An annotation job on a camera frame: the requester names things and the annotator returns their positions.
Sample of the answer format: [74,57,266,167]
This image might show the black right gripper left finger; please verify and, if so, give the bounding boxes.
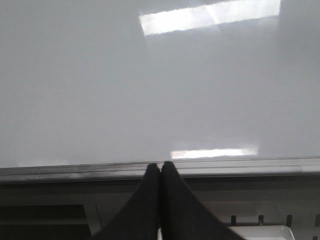
[91,163,160,240]

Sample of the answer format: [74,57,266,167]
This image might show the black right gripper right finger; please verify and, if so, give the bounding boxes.
[161,161,242,240]

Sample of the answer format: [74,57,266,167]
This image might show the white plastic marker tray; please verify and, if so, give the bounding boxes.
[159,225,296,240]

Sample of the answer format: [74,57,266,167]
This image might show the white whiteboard with metal frame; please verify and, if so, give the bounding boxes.
[0,0,320,183]

